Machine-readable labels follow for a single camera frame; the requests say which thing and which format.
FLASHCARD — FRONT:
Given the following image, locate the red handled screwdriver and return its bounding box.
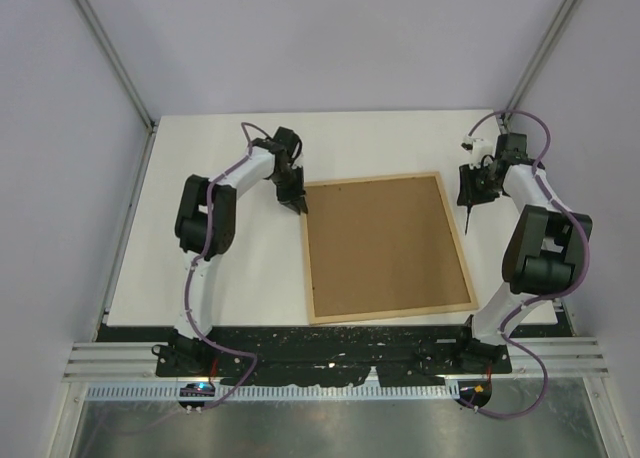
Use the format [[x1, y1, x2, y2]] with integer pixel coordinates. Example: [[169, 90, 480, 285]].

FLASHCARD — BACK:
[[464, 205, 473, 236]]

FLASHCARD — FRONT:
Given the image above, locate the aluminium front rail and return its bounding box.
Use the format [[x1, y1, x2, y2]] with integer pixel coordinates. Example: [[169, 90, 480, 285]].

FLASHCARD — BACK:
[[63, 337, 608, 387]]

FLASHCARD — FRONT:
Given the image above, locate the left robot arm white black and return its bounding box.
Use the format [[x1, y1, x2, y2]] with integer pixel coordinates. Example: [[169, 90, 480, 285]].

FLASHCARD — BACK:
[[154, 127, 308, 377]]

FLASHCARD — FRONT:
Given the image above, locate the right aluminium frame post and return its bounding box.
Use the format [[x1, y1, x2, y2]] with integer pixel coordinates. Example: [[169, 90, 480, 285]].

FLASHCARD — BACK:
[[498, 0, 583, 131]]

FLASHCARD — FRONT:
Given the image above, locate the wooden picture frame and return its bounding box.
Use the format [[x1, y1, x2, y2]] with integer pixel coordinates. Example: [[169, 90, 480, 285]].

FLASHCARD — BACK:
[[301, 172, 478, 325]]

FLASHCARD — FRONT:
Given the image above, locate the slotted grey cable duct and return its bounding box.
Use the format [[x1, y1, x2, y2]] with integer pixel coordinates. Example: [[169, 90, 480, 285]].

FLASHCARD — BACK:
[[85, 381, 459, 403]]

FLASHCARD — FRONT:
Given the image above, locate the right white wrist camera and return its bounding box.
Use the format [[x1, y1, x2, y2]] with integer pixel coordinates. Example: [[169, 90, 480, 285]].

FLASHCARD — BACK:
[[461, 135, 494, 169]]

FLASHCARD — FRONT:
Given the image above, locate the aluminium frame post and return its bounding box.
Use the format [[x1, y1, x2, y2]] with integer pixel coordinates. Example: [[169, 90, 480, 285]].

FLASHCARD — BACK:
[[498, 0, 583, 131], [71, 0, 155, 132]]

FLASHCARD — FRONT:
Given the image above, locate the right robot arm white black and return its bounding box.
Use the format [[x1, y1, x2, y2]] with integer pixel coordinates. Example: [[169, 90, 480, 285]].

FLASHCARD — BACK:
[[452, 133, 593, 373]]

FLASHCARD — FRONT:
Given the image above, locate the left aluminium frame post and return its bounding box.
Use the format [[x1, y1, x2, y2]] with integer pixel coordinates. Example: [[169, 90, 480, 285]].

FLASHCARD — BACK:
[[71, 0, 155, 132]]

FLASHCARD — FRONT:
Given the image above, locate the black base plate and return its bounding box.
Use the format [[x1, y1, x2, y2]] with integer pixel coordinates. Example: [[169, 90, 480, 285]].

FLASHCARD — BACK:
[[152, 325, 512, 388]]

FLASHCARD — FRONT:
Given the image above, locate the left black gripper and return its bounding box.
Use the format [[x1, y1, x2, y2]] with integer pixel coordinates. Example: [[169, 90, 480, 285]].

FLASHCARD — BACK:
[[270, 165, 307, 214]]

